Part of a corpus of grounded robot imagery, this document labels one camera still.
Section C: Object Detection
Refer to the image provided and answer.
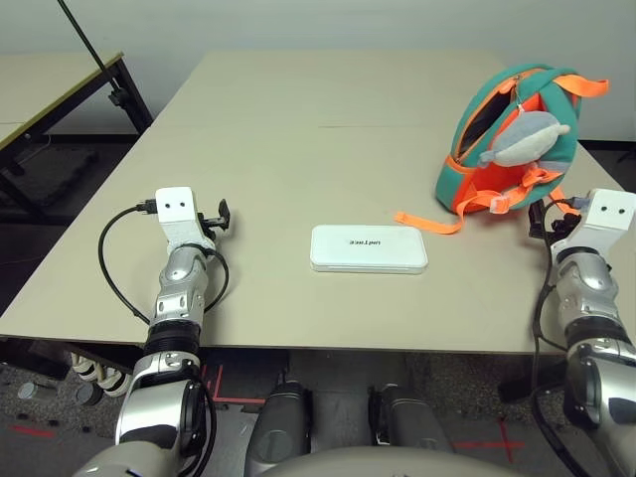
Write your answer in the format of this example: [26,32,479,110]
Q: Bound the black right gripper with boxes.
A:
[528,201,580,242]

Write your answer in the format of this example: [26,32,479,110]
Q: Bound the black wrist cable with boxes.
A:
[529,196,597,477]
[97,198,231,325]

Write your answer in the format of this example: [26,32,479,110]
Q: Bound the dark grey robot left leg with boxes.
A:
[242,380,314,476]

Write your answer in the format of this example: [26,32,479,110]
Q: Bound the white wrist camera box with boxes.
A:
[155,187,218,249]
[555,188,636,260]

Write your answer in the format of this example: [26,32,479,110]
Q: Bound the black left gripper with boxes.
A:
[196,198,233,242]

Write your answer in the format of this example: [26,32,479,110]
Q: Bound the dark grey robot leg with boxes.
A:
[242,380,314,476]
[367,382,456,456]

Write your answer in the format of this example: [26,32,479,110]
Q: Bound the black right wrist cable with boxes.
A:
[529,196,597,477]

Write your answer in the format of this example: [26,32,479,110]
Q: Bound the teal and orange backpack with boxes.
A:
[394,64,611,236]

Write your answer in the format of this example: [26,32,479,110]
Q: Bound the dark grey robot right leg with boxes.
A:
[367,382,456,456]

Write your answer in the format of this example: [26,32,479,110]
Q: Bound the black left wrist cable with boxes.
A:
[97,198,231,325]

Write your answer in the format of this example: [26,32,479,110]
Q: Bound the white pencil case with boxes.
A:
[309,224,429,273]

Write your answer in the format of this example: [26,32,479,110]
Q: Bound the beige side table black frame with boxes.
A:
[0,51,155,223]

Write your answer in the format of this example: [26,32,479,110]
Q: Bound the beige robot torso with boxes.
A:
[267,444,523,477]

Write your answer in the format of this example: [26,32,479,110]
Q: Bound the thin pole with black clamp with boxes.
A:
[56,0,128,109]

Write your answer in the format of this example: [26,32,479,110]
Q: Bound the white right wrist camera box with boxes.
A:
[555,188,636,260]

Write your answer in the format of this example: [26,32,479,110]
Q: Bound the white ribbed coil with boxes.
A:
[72,352,133,398]

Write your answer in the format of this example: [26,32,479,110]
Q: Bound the grey plush whale toy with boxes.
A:
[478,109,572,168]

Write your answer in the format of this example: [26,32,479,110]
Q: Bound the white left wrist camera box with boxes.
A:
[155,187,218,249]

